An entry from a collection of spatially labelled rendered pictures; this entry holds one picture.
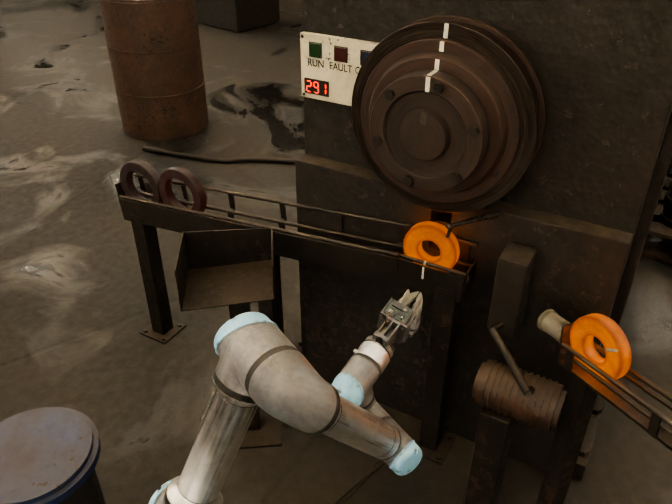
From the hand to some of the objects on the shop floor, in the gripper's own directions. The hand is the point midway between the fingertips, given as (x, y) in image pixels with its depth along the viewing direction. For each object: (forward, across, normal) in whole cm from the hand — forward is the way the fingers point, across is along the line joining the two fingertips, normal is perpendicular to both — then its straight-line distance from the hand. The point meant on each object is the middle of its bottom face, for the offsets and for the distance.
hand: (416, 297), depth 159 cm
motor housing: (-6, -44, +66) cm, 79 cm away
